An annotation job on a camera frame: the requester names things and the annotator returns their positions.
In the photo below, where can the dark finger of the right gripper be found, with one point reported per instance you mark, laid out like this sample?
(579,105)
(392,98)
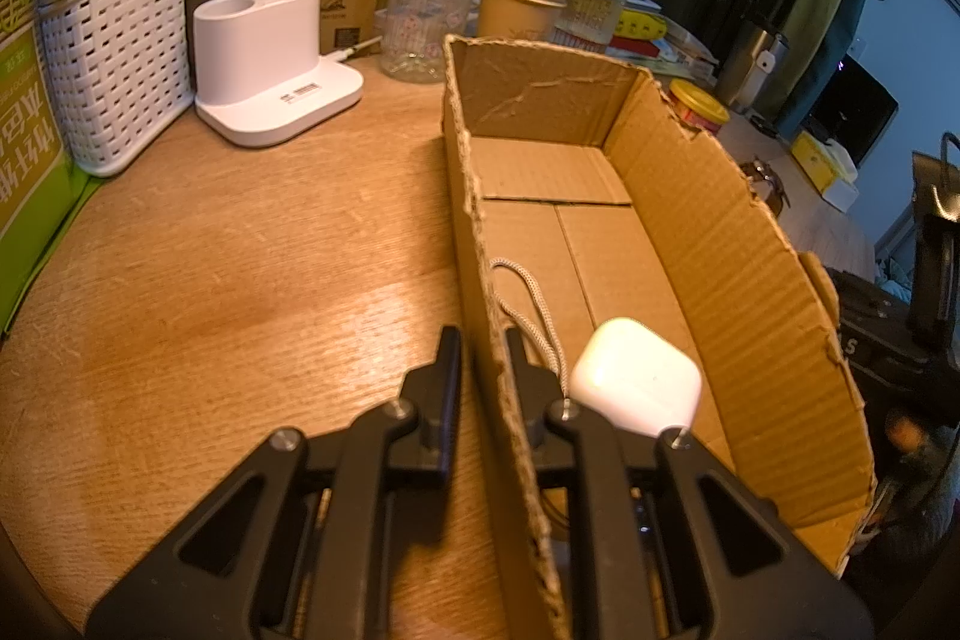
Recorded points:
(934,301)

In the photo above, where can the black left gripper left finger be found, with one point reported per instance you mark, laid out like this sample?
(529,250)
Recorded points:
(294,542)

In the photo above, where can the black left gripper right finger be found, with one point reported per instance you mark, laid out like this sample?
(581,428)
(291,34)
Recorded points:
(664,541)

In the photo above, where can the white earbuds case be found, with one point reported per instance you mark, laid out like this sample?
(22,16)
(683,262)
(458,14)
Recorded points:
(636,379)

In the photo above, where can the brown cardboard box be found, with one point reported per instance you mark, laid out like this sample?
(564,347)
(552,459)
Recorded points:
(573,169)

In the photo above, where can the brown leather wristwatch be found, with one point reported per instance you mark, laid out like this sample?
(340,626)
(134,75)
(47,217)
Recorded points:
(766,184)

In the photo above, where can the yellow tissue box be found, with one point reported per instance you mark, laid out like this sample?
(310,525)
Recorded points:
(830,169)

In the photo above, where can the steel thermos flask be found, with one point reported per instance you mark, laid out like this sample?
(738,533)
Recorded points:
(757,55)

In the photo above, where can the yellow lidded small jar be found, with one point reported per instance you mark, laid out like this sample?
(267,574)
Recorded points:
(697,107)

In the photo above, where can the green printed carton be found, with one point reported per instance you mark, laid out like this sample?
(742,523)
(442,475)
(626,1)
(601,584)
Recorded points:
(42,187)

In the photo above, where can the white desk lamp base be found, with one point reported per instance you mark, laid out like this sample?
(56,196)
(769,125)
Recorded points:
(260,78)

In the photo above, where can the white woven plastic basket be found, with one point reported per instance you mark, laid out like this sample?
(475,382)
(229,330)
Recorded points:
(118,75)

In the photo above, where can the patterned clear drinking glass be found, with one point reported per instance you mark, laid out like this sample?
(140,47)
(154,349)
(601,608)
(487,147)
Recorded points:
(413,33)

